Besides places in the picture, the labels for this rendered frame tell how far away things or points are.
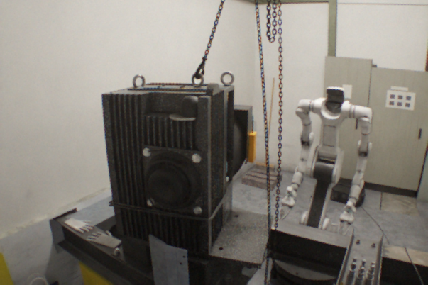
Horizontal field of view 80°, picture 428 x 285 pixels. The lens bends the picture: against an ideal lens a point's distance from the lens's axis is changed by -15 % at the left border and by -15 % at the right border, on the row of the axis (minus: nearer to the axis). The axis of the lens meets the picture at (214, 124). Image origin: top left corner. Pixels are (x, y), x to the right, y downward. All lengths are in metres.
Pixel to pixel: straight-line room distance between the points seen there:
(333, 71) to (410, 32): 1.12
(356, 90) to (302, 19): 1.25
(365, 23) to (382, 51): 0.42
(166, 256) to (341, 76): 3.28
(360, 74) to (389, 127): 0.78
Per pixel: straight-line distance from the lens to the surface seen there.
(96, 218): 2.23
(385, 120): 4.02
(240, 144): 1.60
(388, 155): 4.14
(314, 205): 2.24
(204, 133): 1.14
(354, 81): 3.98
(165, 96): 1.28
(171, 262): 1.25
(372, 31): 4.20
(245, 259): 1.38
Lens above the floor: 1.78
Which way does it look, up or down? 14 degrees down
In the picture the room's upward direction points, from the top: straight up
